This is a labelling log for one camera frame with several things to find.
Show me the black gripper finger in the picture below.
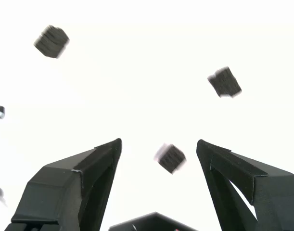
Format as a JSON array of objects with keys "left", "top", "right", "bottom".
[
  {"left": 196, "top": 139, "right": 294, "bottom": 231},
  {"left": 3, "top": 138, "right": 123, "bottom": 231}
]

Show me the black foam cube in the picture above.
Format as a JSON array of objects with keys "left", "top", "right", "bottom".
[
  {"left": 33, "top": 24, "right": 71, "bottom": 59},
  {"left": 153, "top": 143, "right": 187, "bottom": 175},
  {"left": 206, "top": 66, "right": 243, "bottom": 99}
]

